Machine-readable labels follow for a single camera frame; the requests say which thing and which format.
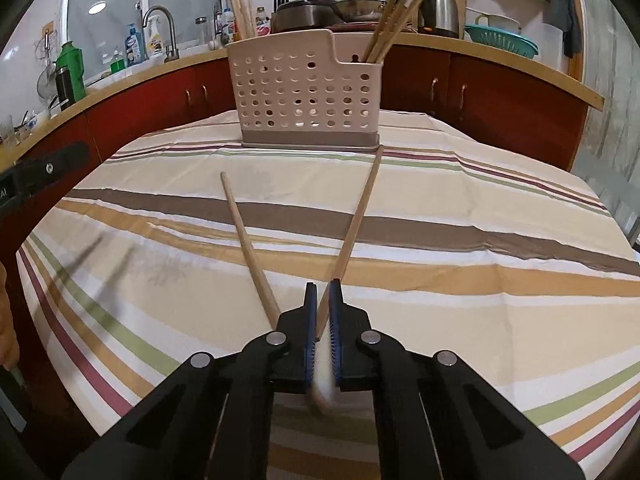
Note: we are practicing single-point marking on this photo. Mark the red kitchen cabinet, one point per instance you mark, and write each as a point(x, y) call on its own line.
point(500, 110)

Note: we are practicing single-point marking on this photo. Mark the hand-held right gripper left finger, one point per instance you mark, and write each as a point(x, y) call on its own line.
point(295, 340)

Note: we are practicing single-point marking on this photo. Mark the steel rice cooker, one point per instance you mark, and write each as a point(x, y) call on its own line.
point(300, 17)

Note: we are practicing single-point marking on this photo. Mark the steel wok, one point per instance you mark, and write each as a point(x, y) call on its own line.
point(355, 10)

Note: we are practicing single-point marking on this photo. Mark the grey cloth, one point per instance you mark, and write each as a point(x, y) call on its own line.
point(567, 10)

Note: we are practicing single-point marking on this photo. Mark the glass jar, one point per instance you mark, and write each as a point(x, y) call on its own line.
point(201, 32)

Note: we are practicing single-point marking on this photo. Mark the teal plastic colander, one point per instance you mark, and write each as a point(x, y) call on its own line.
point(500, 40)

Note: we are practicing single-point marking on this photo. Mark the black bottle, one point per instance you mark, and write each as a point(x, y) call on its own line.
point(64, 92)

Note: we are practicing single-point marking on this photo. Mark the frosted glass door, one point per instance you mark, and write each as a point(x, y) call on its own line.
point(615, 85)

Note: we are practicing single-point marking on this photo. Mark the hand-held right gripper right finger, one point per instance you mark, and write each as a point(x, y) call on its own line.
point(350, 350)

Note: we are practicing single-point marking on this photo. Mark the steel electric kettle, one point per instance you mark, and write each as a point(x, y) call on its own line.
point(442, 10)

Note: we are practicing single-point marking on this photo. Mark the sliding window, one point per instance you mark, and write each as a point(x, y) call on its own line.
point(110, 10)

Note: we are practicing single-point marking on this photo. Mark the clear drinking glass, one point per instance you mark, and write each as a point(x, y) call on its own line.
point(7, 132)

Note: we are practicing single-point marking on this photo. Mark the white spray bottle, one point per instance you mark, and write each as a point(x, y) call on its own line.
point(155, 40)

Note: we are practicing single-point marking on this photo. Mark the wall hook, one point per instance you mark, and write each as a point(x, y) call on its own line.
point(48, 27)

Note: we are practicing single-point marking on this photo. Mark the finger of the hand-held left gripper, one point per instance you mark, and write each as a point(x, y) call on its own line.
point(55, 165)

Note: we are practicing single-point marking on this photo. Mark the striped tablecloth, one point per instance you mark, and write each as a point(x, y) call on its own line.
point(450, 285)

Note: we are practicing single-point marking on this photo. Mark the white perforated utensil holder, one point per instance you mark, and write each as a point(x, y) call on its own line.
point(300, 105)

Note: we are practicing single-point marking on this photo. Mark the blue detergent bottle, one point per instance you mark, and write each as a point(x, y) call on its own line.
point(133, 47)

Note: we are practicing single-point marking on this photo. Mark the steel faucet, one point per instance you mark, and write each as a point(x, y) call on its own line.
point(170, 35)

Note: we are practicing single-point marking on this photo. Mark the small green bottle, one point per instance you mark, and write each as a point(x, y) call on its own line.
point(117, 64)

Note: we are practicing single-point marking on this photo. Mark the person's left hand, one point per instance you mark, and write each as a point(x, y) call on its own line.
point(7, 320)

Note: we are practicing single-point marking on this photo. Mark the white plastic bottle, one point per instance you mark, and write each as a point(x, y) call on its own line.
point(227, 22)

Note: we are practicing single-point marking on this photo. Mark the hanging metal strainer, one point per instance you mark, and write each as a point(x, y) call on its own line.
point(45, 82)

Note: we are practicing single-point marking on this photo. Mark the translucent plastic container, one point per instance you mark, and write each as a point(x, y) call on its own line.
point(552, 47)

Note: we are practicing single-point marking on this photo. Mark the wooden cutting board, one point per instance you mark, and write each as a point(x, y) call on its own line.
point(462, 0)

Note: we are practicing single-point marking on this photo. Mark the green plastic bottle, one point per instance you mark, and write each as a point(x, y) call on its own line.
point(72, 75)

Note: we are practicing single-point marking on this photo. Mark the small white bowl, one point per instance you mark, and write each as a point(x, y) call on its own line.
point(30, 122)

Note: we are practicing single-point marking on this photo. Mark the red induction cooker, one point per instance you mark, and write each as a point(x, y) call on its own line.
point(345, 24)

